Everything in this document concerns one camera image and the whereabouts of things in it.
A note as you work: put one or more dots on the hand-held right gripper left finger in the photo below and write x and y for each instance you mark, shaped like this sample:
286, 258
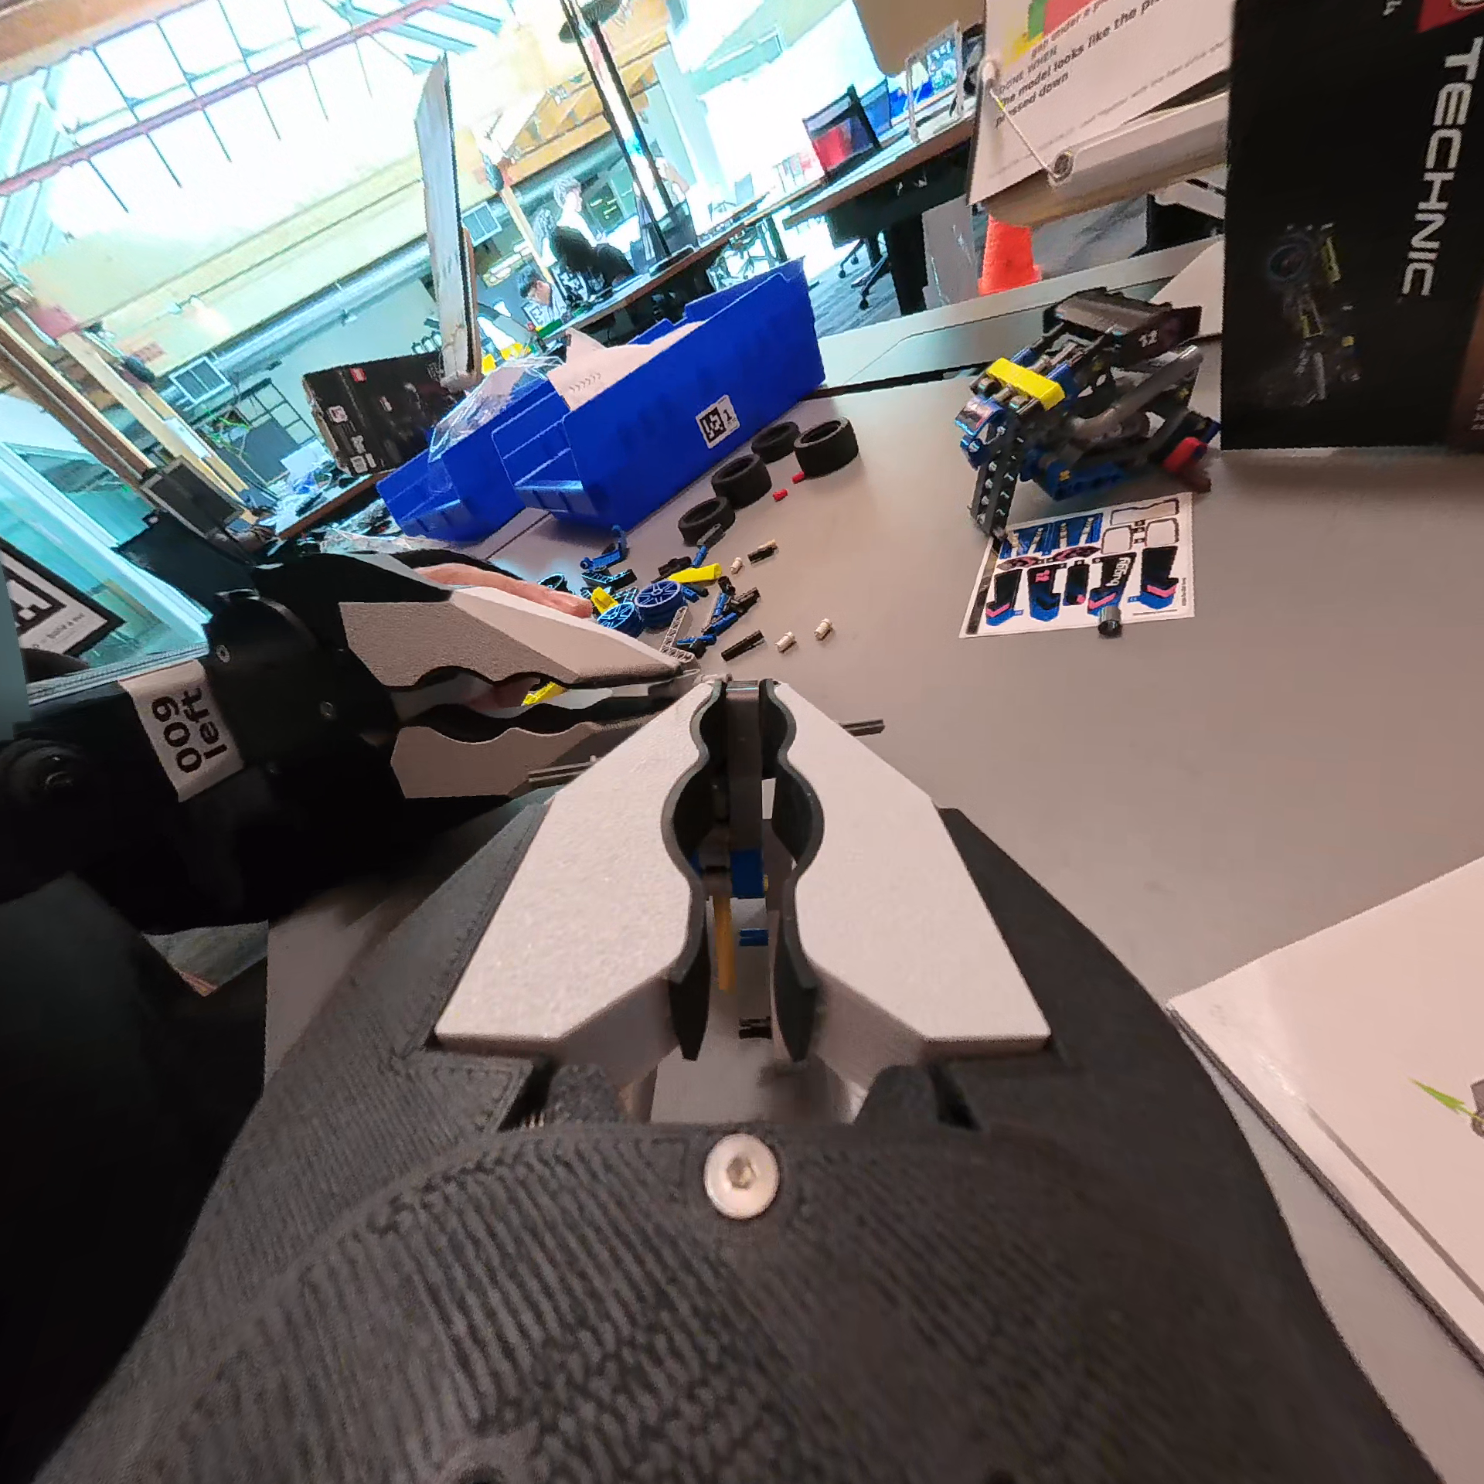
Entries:
569, 904

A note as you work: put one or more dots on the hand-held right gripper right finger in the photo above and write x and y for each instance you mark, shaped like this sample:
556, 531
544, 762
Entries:
926, 918

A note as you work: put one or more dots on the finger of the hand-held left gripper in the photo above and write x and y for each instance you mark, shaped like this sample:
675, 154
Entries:
488, 770
488, 631

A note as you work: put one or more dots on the blue grey lego sub-assembly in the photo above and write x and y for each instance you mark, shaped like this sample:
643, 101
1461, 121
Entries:
742, 754

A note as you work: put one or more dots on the pile of loose lego pieces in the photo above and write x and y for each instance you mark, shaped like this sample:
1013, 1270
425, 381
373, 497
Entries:
661, 603

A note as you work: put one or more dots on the black rubber lego tyre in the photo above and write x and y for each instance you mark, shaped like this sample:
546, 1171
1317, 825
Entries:
705, 520
775, 439
826, 449
742, 481

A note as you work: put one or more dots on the lego sticker sheet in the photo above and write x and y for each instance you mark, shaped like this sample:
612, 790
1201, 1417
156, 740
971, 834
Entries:
1079, 569

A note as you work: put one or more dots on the lego instruction booklet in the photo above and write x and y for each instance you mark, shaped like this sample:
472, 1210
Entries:
1368, 1043

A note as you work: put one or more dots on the partly built lego buggy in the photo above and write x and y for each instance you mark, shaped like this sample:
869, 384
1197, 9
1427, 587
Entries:
1079, 404

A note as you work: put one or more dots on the lego set cardboard box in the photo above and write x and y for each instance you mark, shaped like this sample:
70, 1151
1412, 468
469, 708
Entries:
1334, 234

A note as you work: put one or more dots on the person's left hand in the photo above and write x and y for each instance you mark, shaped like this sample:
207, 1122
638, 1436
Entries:
510, 587

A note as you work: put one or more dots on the blue storage bin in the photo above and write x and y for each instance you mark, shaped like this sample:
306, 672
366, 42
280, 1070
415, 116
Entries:
463, 489
671, 429

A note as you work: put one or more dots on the clear plastic bag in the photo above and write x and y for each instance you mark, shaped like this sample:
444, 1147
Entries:
359, 540
497, 399

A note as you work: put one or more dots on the black white marker sign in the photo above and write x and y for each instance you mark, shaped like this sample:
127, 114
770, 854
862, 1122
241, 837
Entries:
47, 603

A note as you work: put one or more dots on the white paper packet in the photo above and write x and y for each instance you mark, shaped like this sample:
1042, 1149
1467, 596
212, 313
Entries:
604, 372

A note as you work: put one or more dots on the white standing panel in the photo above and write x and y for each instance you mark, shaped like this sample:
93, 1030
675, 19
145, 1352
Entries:
447, 234

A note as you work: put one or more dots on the person's dark clothed torso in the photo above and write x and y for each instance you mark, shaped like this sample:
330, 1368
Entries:
91, 1159

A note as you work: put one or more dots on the dark office desk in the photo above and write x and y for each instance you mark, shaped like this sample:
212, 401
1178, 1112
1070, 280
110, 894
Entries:
891, 174

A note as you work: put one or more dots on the orange traffic cone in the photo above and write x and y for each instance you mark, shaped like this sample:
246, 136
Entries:
1007, 260

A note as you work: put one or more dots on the white sheet holder bar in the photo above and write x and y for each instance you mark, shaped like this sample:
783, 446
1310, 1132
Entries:
1114, 162

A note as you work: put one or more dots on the printed instruction sheet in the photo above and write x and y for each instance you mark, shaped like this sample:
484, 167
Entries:
1101, 91

